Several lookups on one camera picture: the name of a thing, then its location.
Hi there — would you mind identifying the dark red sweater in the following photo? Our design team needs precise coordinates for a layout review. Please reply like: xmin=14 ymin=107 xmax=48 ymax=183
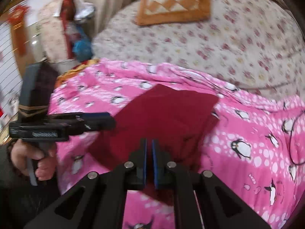
xmin=88 ymin=83 xmax=220 ymax=205

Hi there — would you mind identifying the person's left hand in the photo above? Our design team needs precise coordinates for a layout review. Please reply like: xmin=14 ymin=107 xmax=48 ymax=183
xmin=10 ymin=139 xmax=57 ymax=181

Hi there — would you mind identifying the yellow red cartoon blanket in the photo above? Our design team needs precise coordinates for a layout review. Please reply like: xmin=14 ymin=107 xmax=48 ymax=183
xmin=55 ymin=59 xmax=99 ymax=88

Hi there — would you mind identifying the blue plastic bag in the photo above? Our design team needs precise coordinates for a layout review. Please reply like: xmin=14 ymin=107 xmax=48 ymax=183
xmin=72 ymin=25 xmax=93 ymax=62

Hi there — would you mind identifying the pink penguin blanket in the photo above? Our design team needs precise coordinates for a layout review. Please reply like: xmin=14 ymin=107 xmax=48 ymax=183
xmin=49 ymin=59 xmax=304 ymax=228

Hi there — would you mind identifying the red hanging cloth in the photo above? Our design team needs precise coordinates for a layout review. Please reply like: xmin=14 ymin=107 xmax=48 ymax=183
xmin=59 ymin=0 xmax=76 ymax=59

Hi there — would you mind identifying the clear plastic container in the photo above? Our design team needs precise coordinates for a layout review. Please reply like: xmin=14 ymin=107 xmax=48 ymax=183
xmin=74 ymin=2 xmax=95 ymax=24

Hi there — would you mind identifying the orange checkered cushion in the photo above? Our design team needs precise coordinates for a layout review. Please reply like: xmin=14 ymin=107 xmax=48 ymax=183
xmin=136 ymin=0 xmax=211 ymax=26

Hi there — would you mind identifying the floral bed quilt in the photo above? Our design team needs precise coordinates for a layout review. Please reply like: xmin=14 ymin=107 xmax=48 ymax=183
xmin=92 ymin=0 xmax=304 ymax=99

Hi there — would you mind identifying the black cable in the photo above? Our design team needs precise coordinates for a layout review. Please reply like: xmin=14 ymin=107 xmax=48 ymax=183
xmin=287 ymin=110 xmax=305 ymax=166

